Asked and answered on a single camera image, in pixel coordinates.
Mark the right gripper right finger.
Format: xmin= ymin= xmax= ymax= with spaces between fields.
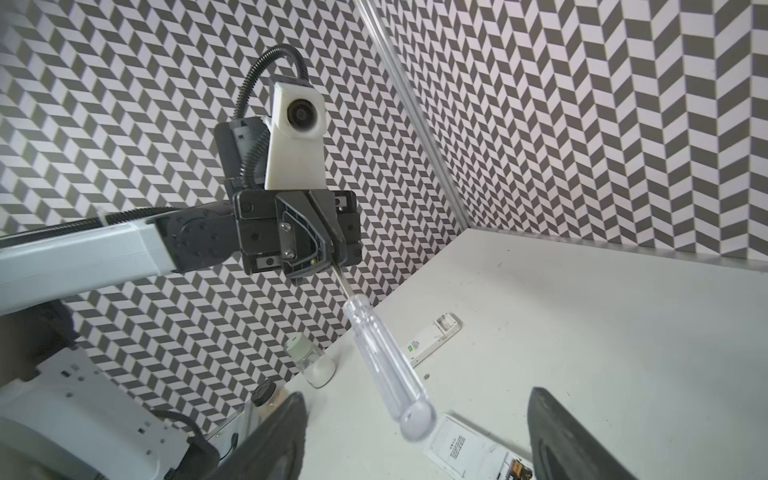
xmin=527 ymin=387 xmax=636 ymax=480

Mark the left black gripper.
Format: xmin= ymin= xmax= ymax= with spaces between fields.
xmin=233 ymin=189 xmax=362 ymax=279

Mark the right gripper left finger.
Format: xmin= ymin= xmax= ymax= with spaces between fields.
xmin=206 ymin=392 xmax=308 ymax=480

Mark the white remote with green buttons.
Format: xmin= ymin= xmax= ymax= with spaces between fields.
xmin=424 ymin=414 xmax=535 ymax=480

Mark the small silver screwdriver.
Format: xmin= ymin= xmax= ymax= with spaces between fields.
xmin=332 ymin=264 xmax=437 ymax=442

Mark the white remote control handled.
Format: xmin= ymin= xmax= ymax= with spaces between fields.
xmin=403 ymin=313 xmax=463 ymax=368

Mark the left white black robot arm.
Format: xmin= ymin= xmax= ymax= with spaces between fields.
xmin=1 ymin=117 xmax=362 ymax=479

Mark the small clear glass jar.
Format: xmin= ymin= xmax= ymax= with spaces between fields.
xmin=284 ymin=332 xmax=336 ymax=389

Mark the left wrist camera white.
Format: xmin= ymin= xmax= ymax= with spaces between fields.
xmin=264 ymin=76 xmax=327 ymax=190

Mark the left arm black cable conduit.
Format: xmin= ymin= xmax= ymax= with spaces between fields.
xmin=0 ymin=43 xmax=310 ymax=247

